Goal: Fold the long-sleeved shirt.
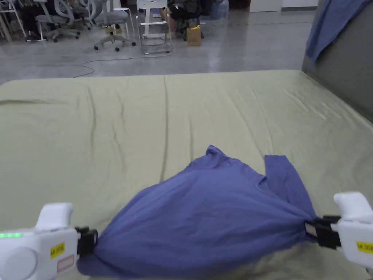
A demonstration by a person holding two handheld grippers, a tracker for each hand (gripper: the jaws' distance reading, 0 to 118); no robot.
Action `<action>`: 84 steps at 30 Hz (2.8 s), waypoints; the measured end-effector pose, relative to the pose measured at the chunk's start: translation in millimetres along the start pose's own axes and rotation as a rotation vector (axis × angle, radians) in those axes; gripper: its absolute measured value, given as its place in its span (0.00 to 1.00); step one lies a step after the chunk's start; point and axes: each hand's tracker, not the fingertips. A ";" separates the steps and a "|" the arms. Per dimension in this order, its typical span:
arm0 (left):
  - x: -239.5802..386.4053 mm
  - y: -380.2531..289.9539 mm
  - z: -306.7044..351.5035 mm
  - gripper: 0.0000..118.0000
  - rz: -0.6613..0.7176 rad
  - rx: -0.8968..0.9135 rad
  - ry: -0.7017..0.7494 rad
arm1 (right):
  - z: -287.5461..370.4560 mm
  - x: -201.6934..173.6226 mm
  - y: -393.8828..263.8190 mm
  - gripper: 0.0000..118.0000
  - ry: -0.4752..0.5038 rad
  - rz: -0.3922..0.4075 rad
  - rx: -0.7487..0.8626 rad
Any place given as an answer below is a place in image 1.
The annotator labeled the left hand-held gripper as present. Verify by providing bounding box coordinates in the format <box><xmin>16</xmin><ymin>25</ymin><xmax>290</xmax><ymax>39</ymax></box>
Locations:
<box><xmin>0</xmin><ymin>202</ymin><xmax>99</xmax><ymax>280</ymax></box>

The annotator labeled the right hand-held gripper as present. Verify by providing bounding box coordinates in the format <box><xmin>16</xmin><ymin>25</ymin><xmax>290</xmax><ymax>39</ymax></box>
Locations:
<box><xmin>304</xmin><ymin>191</ymin><xmax>373</xmax><ymax>267</ymax></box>

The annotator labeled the dark blue shirt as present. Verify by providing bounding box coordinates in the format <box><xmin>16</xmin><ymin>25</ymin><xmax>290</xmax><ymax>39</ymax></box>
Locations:
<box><xmin>76</xmin><ymin>145</ymin><xmax>321</xmax><ymax>280</ymax></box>

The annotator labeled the bed with pale green sheet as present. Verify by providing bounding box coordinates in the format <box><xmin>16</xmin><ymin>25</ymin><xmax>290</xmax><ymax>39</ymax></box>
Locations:
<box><xmin>0</xmin><ymin>69</ymin><xmax>373</xmax><ymax>280</ymax></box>

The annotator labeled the grey padded headboard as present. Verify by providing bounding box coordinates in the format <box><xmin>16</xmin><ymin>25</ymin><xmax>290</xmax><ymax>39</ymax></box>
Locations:
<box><xmin>301</xmin><ymin>0</ymin><xmax>373</xmax><ymax>124</ymax></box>

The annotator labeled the blue cloth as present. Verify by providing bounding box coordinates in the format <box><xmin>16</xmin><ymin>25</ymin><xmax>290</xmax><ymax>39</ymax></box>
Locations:
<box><xmin>305</xmin><ymin>0</ymin><xmax>370</xmax><ymax>63</ymax></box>

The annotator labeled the grey office chair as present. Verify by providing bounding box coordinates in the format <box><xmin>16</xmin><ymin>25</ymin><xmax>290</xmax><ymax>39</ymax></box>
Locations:
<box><xmin>94</xmin><ymin>0</ymin><xmax>137</xmax><ymax>53</ymax></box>
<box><xmin>55</xmin><ymin>0</ymin><xmax>91</xmax><ymax>30</ymax></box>
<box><xmin>35</xmin><ymin>0</ymin><xmax>81</xmax><ymax>43</ymax></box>

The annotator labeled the brown carton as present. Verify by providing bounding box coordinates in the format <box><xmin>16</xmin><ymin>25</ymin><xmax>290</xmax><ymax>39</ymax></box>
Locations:
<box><xmin>186</xmin><ymin>25</ymin><xmax>203</xmax><ymax>47</ymax></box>

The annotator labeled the white stool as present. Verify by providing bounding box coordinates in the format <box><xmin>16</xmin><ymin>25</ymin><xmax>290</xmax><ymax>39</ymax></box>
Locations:
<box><xmin>112</xmin><ymin>7</ymin><xmax>136</xmax><ymax>33</ymax></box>

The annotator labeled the white standing desk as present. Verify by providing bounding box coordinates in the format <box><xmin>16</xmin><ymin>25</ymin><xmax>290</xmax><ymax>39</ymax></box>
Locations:
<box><xmin>136</xmin><ymin>0</ymin><xmax>173</xmax><ymax>56</ymax></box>

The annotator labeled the clear water bottle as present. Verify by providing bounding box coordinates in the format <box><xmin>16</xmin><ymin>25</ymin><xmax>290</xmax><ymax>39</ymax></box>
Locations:
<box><xmin>210</xmin><ymin>0</ymin><xmax>229</xmax><ymax>20</ymax></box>

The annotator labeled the white table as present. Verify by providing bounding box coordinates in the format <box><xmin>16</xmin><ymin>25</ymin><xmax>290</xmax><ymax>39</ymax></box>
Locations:
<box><xmin>0</xmin><ymin>0</ymin><xmax>48</xmax><ymax>42</ymax></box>

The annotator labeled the floor cable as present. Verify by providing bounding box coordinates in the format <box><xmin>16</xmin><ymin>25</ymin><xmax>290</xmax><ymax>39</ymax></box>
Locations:
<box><xmin>72</xmin><ymin>48</ymin><xmax>178</xmax><ymax>78</ymax></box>

